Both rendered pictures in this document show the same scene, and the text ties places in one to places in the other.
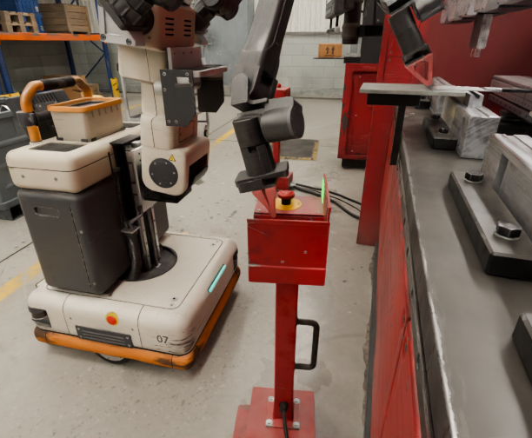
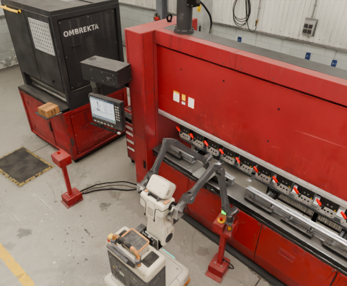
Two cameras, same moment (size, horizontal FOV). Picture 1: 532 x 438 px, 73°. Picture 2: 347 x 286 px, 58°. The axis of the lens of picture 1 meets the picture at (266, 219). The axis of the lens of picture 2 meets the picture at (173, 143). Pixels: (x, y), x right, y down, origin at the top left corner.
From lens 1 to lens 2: 2.89 m
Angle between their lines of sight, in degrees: 54
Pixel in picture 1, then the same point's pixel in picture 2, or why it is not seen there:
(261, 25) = (225, 198)
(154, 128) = (168, 228)
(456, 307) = (275, 221)
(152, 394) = not seen: outside the picture
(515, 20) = not seen: hidden behind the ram
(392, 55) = (149, 138)
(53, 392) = not seen: outside the picture
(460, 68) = (167, 131)
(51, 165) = (161, 263)
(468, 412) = (286, 229)
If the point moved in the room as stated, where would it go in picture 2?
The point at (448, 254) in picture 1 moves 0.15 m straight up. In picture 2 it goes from (265, 214) to (268, 204)
